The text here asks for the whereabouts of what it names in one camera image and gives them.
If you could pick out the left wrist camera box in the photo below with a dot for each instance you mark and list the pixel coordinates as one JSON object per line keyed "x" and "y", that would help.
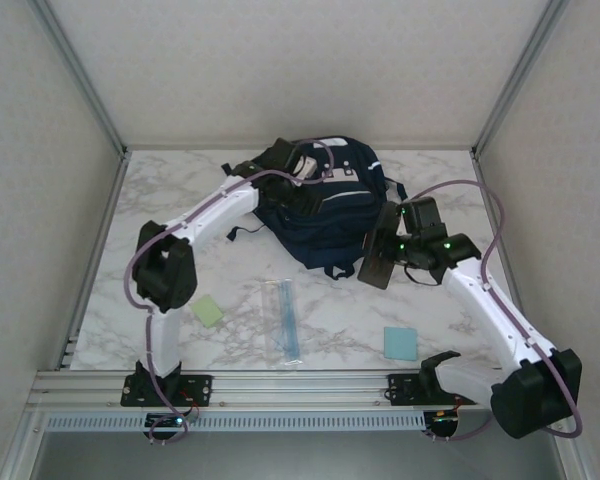
{"x": 307, "y": 168}

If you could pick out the black pencil case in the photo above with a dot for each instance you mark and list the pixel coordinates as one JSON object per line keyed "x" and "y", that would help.
{"x": 377, "y": 270}

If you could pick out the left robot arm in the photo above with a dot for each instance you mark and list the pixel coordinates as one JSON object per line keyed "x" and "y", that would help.
{"x": 165, "y": 270}

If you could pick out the green sticky note pad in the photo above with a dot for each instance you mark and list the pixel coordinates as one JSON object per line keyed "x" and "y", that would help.
{"x": 207, "y": 311}

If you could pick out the aluminium frame leg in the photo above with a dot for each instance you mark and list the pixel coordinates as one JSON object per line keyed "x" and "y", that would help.
{"x": 22, "y": 445}
{"x": 572, "y": 445}

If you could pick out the navy blue backpack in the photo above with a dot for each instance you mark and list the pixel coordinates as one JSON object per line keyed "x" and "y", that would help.
{"x": 340, "y": 225}

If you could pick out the blue sticky note pad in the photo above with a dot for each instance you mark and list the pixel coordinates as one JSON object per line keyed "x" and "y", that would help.
{"x": 401, "y": 343}

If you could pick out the aluminium table side rail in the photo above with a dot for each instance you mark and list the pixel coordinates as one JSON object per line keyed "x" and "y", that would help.
{"x": 489, "y": 200}
{"x": 105, "y": 225}

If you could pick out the small controller board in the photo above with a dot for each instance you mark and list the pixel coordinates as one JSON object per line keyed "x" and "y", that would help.
{"x": 442, "y": 422}
{"x": 167, "y": 421}

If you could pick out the aluminium frame post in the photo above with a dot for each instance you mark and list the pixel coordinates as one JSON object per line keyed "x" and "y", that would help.
{"x": 84, "y": 80}
{"x": 516, "y": 80}

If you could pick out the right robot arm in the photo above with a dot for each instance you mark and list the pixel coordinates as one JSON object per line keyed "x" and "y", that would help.
{"x": 530, "y": 400}

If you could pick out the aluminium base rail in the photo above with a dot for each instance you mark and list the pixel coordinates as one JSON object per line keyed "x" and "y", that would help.
{"x": 300, "y": 387}

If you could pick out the aluminium table back rail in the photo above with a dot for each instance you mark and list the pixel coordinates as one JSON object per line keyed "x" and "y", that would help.
{"x": 430, "y": 148}

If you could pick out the clear bag of blue rulers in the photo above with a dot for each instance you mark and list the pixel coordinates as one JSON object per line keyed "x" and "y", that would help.
{"x": 282, "y": 320}

